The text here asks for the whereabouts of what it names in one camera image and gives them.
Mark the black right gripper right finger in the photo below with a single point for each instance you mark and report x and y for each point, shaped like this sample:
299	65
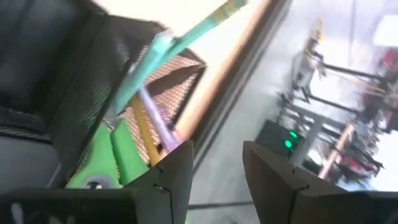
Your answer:
270	186

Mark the purple pen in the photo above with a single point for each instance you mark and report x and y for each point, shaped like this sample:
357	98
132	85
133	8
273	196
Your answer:
158	121

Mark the black box with green lights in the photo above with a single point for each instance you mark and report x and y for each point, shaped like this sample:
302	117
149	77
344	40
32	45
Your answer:
280	140

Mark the black aluminium table frame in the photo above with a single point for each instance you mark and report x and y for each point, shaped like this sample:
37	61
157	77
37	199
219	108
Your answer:
245	68

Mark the teal pen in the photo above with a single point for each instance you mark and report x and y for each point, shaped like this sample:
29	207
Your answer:
140	77
202	29

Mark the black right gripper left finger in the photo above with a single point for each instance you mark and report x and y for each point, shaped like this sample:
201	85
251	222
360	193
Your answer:
177	174

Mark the black mesh desk organizer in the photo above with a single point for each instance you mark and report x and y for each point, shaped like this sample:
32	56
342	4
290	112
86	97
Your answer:
77	77

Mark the yellow pencil with pink eraser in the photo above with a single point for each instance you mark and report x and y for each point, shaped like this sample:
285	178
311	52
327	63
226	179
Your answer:
143	127

